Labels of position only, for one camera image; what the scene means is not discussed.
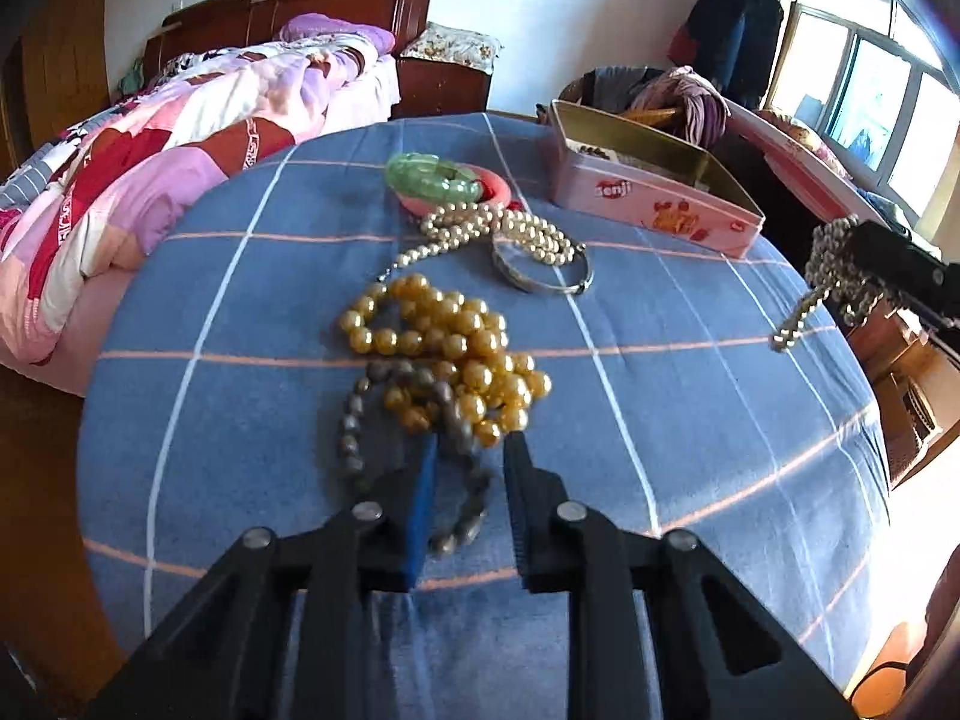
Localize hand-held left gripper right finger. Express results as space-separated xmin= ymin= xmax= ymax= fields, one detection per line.
xmin=502 ymin=433 xmax=860 ymax=720

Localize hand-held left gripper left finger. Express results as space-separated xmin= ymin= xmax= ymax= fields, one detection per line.
xmin=86 ymin=433 xmax=441 ymax=720

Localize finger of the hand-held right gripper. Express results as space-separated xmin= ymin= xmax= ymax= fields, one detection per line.
xmin=846 ymin=220 xmax=960 ymax=325

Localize small grey pearl necklace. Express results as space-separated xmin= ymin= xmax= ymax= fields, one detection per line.
xmin=771 ymin=214 xmax=890 ymax=353

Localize grey stone bead bracelet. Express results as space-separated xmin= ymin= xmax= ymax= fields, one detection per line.
xmin=336 ymin=358 xmax=496 ymax=557

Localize golden bead necklace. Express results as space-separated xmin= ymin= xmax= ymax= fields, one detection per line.
xmin=337 ymin=274 xmax=554 ymax=449

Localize silver bangle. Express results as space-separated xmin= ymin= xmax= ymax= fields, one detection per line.
xmin=491 ymin=236 xmax=595 ymax=295

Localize pink tin box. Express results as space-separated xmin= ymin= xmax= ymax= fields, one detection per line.
xmin=547 ymin=99 xmax=766 ymax=260

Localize white pearl necklace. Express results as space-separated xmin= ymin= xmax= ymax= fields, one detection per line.
xmin=373 ymin=202 xmax=586 ymax=301

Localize pink bangle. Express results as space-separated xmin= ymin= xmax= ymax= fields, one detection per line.
xmin=397 ymin=163 xmax=518 ymax=218

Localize green jade bangle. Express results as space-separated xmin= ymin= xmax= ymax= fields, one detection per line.
xmin=385 ymin=152 xmax=485 ymax=205

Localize dark desk with pink edge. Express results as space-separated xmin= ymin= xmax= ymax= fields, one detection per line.
xmin=720 ymin=97 xmax=960 ymax=488

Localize floral cushion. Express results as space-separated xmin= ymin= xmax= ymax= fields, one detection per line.
xmin=765 ymin=109 xmax=852 ymax=177

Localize window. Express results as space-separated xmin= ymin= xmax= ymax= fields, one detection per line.
xmin=765 ymin=0 xmax=960 ymax=241

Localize mauve garment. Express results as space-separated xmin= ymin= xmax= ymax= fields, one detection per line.
xmin=630 ymin=66 xmax=730 ymax=147

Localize dark hanging coats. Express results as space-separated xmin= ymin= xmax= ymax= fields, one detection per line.
xmin=667 ymin=0 xmax=785 ymax=110

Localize wicker chair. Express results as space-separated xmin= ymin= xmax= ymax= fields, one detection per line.
xmin=559 ymin=67 xmax=695 ymax=137

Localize grey garment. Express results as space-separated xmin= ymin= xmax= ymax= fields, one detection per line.
xmin=581 ymin=66 xmax=676 ymax=110

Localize bed with pink sheet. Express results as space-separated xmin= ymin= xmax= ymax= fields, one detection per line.
xmin=0 ymin=34 xmax=400 ymax=398

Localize wooden nightstand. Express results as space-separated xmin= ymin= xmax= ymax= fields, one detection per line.
xmin=390 ymin=56 xmax=494 ymax=121

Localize pink patchwork quilt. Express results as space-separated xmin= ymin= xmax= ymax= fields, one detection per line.
xmin=0 ymin=37 xmax=383 ymax=368

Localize floral cloth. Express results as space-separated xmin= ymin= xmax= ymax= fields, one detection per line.
xmin=400 ymin=21 xmax=503 ymax=76

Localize purple pillow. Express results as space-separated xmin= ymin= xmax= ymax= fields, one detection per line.
xmin=279 ymin=13 xmax=396 ymax=55

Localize wooden headboard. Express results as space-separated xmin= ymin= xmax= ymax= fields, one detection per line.
xmin=142 ymin=0 xmax=434 ymax=80

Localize wooden wardrobe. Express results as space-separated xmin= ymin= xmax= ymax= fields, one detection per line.
xmin=0 ymin=0 xmax=113 ymax=177

